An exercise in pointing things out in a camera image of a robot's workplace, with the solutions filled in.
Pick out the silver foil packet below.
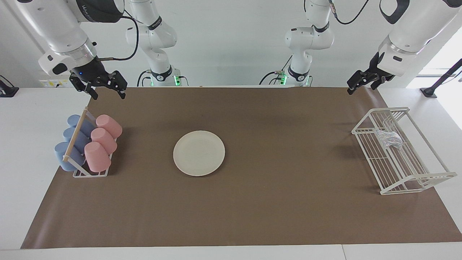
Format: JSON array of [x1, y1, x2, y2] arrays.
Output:
[[375, 130, 403, 151]]

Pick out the cream round plate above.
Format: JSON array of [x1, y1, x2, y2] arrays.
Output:
[[173, 130, 226, 177]]

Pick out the blue plastic cup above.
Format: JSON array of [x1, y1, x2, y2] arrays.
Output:
[[54, 142, 86, 172], [63, 127, 91, 152], [67, 114, 95, 137]]

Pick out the pink plastic cup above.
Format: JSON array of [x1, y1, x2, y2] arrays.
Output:
[[84, 142, 112, 173], [96, 114, 123, 139], [91, 128, 118, 155]]

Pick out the white cup rack wooden bar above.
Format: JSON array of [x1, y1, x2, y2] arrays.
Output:
[[62, 107, 118, 178]]

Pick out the black desk clamp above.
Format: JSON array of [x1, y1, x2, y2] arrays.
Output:
[[0, 75, 19, 98]]

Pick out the brown table mat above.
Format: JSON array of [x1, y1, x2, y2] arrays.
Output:
[[21, 87, 462, 249]]

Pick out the black right base cables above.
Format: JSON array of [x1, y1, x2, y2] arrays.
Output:
[[136, 70, 189, 87]]

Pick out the black base cables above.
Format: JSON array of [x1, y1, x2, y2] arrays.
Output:
[[259, 55, 293, 86], [136, 70, 189, 87]]

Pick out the white wall socket box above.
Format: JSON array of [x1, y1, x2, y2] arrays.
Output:
[[39, 79, 73, 88]]

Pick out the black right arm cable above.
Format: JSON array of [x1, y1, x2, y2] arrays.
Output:
[[97, 10, 140, 61]]

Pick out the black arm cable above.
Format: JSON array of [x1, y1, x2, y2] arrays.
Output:
[[97, 10, 140, 61], [328, 0, 371, 25]]

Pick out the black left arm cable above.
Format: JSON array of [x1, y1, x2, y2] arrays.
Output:
[[328, 0, 371, 25]]

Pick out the white wire dish rack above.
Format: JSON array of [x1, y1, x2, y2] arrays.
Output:
[[352, 107, 458, 195]]

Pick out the black left base cables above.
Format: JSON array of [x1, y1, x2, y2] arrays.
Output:
[[259, 55, 293, 86]]

